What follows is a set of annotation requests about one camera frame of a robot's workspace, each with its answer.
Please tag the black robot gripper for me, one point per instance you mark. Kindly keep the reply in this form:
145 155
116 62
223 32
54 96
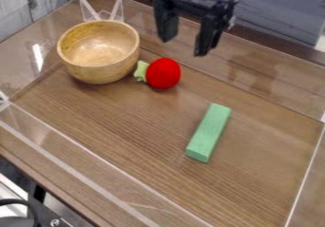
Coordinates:
211 26

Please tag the red plush strawberry toy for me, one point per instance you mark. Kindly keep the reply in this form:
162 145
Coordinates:
161 74

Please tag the light wooden bowl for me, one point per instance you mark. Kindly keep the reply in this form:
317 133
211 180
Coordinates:
99 51

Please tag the green rectangular foam block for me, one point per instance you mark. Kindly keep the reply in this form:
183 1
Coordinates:
207 132

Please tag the clear acrylic corner bracket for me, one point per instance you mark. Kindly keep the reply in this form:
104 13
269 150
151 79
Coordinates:
94 15

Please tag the clear acrylic tray wall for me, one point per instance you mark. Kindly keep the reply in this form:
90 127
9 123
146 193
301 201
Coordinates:
104 145

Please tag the black metal table frame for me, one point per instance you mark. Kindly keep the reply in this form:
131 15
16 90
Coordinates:
54 214

